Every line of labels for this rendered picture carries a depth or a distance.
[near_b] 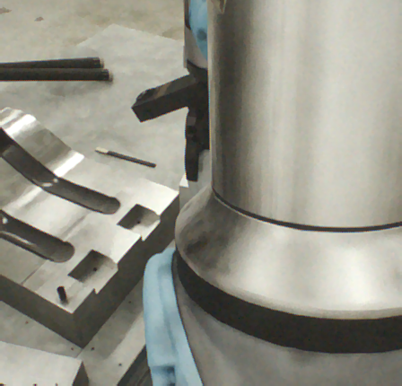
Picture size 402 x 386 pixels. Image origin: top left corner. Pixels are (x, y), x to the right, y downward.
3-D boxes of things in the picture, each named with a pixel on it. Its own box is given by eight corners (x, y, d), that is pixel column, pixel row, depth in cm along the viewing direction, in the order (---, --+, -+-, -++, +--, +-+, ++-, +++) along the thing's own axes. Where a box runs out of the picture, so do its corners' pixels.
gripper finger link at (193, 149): (194, 187, 62) (198, 124, 58) (182, 185, 63) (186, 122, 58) (204, 171, 66) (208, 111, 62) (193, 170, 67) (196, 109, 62)
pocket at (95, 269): (120, 277, 69) (117, 261, 66) (97, 304, 66) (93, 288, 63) (96, 265, 71) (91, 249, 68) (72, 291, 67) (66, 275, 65)
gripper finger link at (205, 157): (225, 219, 65) (232, 158, 61) (184, 210, 66) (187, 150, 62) (231, 208, 68) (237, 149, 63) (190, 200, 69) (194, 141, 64)
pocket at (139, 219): (161, 229, 76) (161, 213, 73) (143, 251, 72) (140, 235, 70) (138, 219, 78) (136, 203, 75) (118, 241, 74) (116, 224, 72)
